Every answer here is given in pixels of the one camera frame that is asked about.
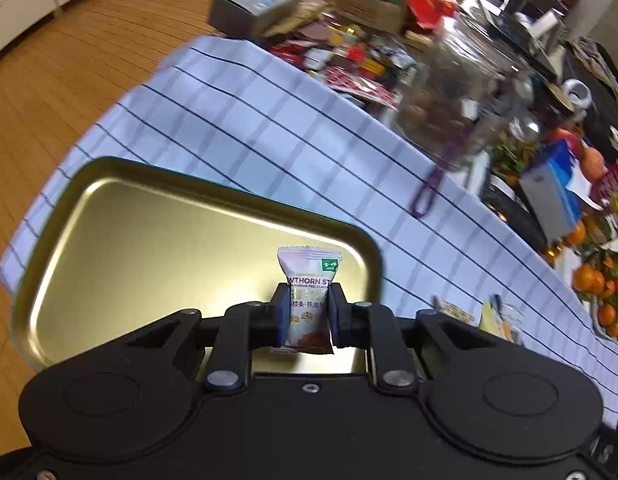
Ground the glass jar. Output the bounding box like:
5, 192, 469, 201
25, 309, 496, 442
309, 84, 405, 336
391, 15, 535, 171

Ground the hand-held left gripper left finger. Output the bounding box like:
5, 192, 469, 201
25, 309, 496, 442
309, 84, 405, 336
123, 283, 291, 394

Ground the white cabinet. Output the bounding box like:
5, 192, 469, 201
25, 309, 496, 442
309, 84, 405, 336
0, 0, 155, 63

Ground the white round device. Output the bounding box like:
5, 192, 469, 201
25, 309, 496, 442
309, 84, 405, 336
559, 78, 592, 121

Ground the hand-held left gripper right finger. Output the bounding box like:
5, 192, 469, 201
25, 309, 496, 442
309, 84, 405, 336
328, 282, 496, 395

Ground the blue tissue box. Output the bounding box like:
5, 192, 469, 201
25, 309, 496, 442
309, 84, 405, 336
518, 140, 590, 241

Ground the silver metal ball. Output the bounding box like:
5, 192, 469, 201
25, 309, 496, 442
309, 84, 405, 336
509, 115, 542, 143

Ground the red bag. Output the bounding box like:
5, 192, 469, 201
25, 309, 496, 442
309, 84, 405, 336
404, 0, 457, 36

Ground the pile of mandarins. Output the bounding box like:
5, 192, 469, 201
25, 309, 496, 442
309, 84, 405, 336
559, 215, 618, 346

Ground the large orange fruit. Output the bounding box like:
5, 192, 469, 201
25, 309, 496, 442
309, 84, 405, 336
580, 146, 610, 183

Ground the white tray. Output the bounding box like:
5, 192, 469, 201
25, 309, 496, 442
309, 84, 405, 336
554, 232, 618, 346

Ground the pink snack packet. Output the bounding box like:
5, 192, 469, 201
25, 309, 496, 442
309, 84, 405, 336
276, 245, 345, 356

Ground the purple lanyard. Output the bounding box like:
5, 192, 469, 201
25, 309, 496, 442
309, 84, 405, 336
410, 125, 470, 218

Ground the black round tray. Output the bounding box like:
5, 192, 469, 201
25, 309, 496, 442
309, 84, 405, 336
482, 175, 547, 256

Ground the grey cardboard box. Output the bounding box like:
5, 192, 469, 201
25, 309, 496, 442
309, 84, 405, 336
209, 0, 305, 38

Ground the gold metal tray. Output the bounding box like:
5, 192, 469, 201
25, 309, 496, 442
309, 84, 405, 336
11, 156, 385, 376

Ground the pile of assorted snack packets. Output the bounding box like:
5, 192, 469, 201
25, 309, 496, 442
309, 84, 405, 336
261, 2, 420, 108

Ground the white checked tablecloth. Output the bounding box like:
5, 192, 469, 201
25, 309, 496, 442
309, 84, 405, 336
0, 35, 618, 428

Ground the brown patterned snack packet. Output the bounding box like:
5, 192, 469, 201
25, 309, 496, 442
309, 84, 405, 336
435, 297, 477, 326

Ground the yellow green snack packet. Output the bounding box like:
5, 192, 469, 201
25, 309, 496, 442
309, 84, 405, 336
480, 294, 525, 343

